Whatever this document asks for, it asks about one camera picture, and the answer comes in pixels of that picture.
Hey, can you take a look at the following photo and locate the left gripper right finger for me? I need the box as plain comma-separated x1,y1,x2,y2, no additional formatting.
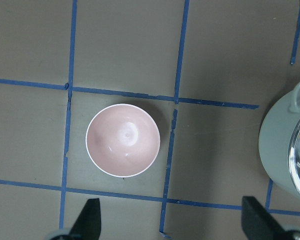
241,196,290,240

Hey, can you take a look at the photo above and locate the pink bowl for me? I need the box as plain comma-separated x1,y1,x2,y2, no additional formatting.
85,103,161,178

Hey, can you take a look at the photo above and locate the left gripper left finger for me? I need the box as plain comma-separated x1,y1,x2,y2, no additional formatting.
69,198,102,240

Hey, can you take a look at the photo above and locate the pale green steel pot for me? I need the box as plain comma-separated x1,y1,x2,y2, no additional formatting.
258,82,300,198

